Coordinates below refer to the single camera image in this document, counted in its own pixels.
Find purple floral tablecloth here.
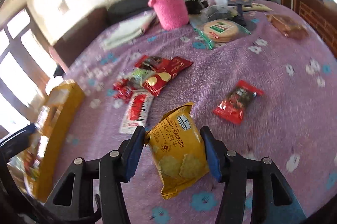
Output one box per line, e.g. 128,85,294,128
54,12,336,215

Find red gold chips pack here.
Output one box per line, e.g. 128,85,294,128
142,57,193,96

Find small red candy wrapper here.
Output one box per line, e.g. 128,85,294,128
113,78,135,103

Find brown foil snack pack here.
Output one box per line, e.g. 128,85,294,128
267,14,308,40

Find round biscuits in clear bag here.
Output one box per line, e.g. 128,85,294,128
194,20,251,50

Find red dark candy pack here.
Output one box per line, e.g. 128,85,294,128
213,80,264,125

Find maroon armchair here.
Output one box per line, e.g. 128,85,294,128
49,7,108,73

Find orange white biscuit pack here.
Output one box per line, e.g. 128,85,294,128
18,133,49,181

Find brown beige snack bar pack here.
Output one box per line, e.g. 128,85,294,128
35,105,63,134

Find wooden framed window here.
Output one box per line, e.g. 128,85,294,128
1,6,50,135

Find folded white cloth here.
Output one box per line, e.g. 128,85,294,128
101,11,156,51

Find yellow cheese sandwich crackers pack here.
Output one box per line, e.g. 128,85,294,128
144,102,209,200

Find red white flat sachet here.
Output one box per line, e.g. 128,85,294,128
119,90,154,135

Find yellow cardboard tray box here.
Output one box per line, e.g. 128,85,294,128
23,80,85,203

